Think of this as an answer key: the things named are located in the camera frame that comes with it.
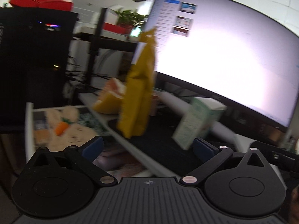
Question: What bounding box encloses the curved computer monitor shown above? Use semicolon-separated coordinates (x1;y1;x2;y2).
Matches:
131;0;299;134

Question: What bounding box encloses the beige plush with carrot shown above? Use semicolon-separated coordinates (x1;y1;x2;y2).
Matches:
45;106;99;150

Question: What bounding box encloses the green and white carton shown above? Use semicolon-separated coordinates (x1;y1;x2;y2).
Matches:
172;97;227;150

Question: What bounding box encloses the white drawer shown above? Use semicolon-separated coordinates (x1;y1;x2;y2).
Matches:
24;102;153;178

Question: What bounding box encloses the black computer tower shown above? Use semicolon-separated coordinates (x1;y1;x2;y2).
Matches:
0;7;79;131

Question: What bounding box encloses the black and blue mouse pad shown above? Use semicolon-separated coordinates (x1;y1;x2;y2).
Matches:
110;119;237;178

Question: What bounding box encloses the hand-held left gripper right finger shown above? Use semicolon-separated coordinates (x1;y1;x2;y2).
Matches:
180;137;278;188

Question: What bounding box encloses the person's right hand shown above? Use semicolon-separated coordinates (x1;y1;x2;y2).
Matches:
288;186;299;224

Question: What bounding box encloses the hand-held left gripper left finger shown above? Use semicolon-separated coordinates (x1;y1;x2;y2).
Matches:
22;135;117;187

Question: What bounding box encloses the yellow pouch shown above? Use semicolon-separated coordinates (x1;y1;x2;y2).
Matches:
117;27;158;139

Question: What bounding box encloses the green potted plant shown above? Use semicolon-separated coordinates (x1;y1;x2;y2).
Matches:
103;8;148;35

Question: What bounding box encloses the white paper roll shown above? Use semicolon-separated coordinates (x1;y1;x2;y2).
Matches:
161;91;237;141

